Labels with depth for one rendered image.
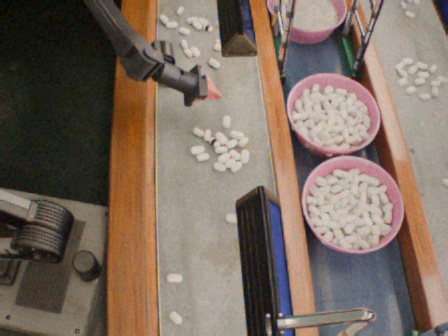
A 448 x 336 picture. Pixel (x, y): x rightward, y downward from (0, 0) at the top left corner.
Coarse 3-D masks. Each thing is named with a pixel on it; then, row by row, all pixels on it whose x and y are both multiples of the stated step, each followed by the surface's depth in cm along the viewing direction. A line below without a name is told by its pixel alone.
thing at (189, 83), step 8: (184, 72) 123; (192, 72) 129; (184, 80) 123; (192, 80) 124; (200, 80) 126; (176, 88) 124; (184, 88) 124; (192, 88) 125; (200, 88) 124; (184, 96) 129; (192, 96) 126; (200, 96) 124; (184, 104) 128; (192, 104) 127
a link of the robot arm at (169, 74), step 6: (168, 60) 124; (162, 66) 120; (168, 66) 120; (174, 66) 122; (156, 72) 120; (162, 72) 119; (168, 72) 120; (174, 72) 121; (156, 78) 121; (162, 78) 120; (168, 78) 121; (174, 78) 121; (162, 84) 123; (168, 84) 122; (174, 84) 123
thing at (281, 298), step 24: (264, 192) 85; (240, 216) 88; (264, 216) 83; (240, 240) 86; (264, 240) 81; (240, 264) 85; (264, 264) 79; (264, 288) 78; (288, 288) 82; (264, 312) 76; (288, 312) 79
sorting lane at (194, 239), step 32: (160, 0) 160; (192, 0) 160; (160, 32) 152; (192, 32) 153; (192, 64) 146; (224, 64) 146; (256, 64) 147; (160, 96) 140; (224, 96) 141; (256, 96) 141; (160, 128) 135; (192, 128) 135; (224, 128) 135; (256, 128) 136; (160, 160) 130; (192, 160) 130; (256, 160) 131; (160, 192) 126; (192, 192) 126; (224, 192) 126; (160, 224) 122; (192, 224) 122; (224, 224) 122; (160, 256) 118; (192, 256) 118; (224, 256) 118; (160, 288) 114; (192, 288) 114; (224, 288) 114; (160, 320) 110; (192, 320) 110; (224, 320) 110
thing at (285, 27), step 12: (276, 0) 142; (288, 0) 123; (276, 12) 144; (288, 12) 126; (276, 24) 150; (288, 24) 130; (276, 36) 155; (288, 36) 134; (276, 48) 153; (288, 48) 139
